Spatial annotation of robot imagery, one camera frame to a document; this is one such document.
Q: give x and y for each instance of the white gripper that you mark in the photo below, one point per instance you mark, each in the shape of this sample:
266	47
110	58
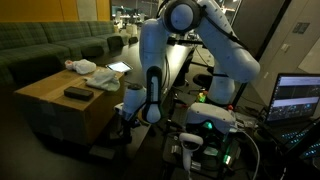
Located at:
127	124

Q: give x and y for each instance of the black block front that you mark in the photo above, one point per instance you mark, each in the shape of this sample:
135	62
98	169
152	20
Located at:
102	152

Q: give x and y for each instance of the white towel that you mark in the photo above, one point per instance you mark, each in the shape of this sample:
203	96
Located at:
103	80

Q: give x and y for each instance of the black rectangular case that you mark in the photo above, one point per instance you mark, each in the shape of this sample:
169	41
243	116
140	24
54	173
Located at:
78	93

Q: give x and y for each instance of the white plastic bag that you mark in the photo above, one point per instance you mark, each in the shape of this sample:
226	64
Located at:
82	66

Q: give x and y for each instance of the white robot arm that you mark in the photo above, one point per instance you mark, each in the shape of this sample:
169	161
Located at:
232	62

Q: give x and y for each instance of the cardboard box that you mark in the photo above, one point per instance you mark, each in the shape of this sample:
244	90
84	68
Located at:
48	111

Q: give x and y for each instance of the white VR controller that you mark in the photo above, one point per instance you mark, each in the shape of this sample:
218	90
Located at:
190	143

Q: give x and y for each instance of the white tablet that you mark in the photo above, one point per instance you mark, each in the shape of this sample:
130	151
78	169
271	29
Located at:
119	66

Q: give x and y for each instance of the white VR headset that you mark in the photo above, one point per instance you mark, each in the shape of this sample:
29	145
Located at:
221	119

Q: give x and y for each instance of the green plaid sofa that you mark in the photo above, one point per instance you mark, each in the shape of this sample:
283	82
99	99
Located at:
20	41

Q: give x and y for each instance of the open laptop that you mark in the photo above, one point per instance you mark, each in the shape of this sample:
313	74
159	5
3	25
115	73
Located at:
293	103

